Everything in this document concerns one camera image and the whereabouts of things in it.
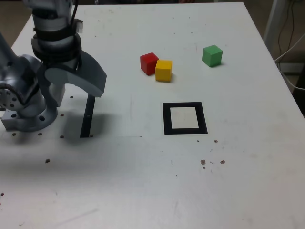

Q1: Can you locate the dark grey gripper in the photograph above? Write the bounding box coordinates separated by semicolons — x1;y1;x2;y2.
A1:
37;51;107;108

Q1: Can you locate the red cube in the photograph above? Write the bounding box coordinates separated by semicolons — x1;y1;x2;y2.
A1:
140;52;160;76

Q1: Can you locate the yellow cube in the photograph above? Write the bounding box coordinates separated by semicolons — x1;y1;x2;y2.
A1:
155;60;173;83

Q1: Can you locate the green cube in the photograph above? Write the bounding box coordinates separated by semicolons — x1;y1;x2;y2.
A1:
202;44;224;68

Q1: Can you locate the black tape square outline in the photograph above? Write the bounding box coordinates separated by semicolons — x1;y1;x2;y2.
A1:
162;102;208;135

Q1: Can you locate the black tape strip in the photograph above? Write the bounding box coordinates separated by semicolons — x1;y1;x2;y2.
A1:
80;94;96;138

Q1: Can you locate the white cable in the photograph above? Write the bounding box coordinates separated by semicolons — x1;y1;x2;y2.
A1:
274;32;305;91

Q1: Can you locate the white metal post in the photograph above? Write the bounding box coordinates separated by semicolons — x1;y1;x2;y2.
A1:
263;0;288;48

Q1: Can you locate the thin black hanging cable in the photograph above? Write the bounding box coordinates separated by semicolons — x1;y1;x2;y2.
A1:
277;0;296;56

